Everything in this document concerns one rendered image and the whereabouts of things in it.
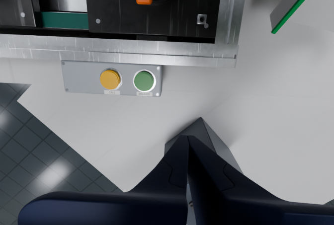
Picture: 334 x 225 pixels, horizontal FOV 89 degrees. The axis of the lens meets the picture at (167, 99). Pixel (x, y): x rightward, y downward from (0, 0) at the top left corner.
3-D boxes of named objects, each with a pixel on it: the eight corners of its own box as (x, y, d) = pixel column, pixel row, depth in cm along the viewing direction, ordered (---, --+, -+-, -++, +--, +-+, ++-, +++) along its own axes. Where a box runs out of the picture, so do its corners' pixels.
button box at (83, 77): (162, 90, 42) (160, 98, 36) (78, 86, 43) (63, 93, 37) (163, 62, 40) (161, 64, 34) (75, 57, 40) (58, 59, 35)
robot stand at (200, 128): (193, 173, 54) (205, 241, 35) (164, 143, 51) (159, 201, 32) (229, 148, 51) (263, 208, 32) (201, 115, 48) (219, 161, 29)
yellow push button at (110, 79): (122, 88, 37) (119, 90, 35) (104, 87, 37) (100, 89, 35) (121, 69, 36) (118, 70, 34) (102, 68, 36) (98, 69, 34)
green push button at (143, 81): (154, 89, 37) (153, 92, 35) (135, 88, 37) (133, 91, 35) (154, 71, 36) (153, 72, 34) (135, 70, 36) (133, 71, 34)
